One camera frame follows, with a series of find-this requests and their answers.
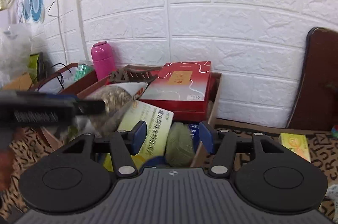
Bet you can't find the dark red wooden board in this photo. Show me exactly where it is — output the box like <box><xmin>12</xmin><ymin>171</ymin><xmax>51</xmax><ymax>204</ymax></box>
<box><xmin>287</xmin><ymin>27</ymin><xmax>337</xmax><ymax>131</ymax></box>

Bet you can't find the grain-filled drawstring pouch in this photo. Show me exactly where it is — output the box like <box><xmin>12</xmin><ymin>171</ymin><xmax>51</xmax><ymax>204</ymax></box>
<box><xmin>88</xmin><ymin>82</ymin><xmax>148</xmax><ymax>137</ymax></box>

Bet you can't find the green cardboard box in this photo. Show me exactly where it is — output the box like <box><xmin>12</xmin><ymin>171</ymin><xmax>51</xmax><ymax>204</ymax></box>
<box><xmin>278</xmin><ymin>132</ymin><xmax>311</xmax><ymax>162</ymax></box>

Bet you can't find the red gift box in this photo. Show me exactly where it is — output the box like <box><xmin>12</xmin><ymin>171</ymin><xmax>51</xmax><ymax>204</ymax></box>
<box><xmin>140</xmin><ymin>61</ymin><xmax>211</xmax><ymax>122</ymax></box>

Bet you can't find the white plastic bag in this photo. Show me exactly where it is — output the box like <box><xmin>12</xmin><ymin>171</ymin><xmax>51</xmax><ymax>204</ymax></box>
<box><xmin>0</xmin><ymin>23</ymin><xmax>31</xmax><ymax>87</ymax></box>

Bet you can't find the yellow-green medicine box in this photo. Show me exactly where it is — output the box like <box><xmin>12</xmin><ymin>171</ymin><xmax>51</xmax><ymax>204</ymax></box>
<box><xmin>118</xmin><ymin>100</ymin><xmax>174</xmax><ymax>168</ymax></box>

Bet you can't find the green yarn ball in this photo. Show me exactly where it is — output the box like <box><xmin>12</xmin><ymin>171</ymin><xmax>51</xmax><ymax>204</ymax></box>
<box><xmin>165</xmin><ymin>122</ymin><xmax>195</xmax><ymax>167</ymax></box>

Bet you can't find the letter-patterned beige mat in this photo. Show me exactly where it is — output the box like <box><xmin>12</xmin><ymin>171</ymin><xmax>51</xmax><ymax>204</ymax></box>
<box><xmin>14</xmin><ymin>121</ymin><xmax>329</xmax><ymax>223</ymax></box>

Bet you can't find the pink thermos bottle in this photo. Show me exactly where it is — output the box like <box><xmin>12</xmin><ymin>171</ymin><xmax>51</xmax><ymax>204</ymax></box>
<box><xmin>91</xmin><ymin>41</ymin><xmax>116</xmax><ymax>80</ymax></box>

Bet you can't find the brown wooden tray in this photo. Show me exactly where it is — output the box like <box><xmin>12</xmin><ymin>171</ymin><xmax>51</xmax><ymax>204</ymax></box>
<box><xmin>29</xmin><ymin>60</ymin><xmax>98</xmax><ymax>95</ymax></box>

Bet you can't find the brown hair claw clip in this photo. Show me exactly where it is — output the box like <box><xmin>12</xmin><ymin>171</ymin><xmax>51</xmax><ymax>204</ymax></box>
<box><xmin>106</xmin><ymin>65</ymin><xmax>161</xmax><ymax>85</ymax></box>

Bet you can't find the green packet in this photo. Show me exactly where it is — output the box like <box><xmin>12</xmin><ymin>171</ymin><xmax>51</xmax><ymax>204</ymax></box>
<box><xmin>74</xmin><ymin>63</ymin><xmax>93</xmax><ymax>82</ymax></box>

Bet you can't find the brown cardboard box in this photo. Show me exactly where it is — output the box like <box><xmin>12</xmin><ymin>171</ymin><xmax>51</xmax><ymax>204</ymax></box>
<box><xmin>77</xmin><ymin>72</ymin><xmax>222</xmax><ymax>167</ymax></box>

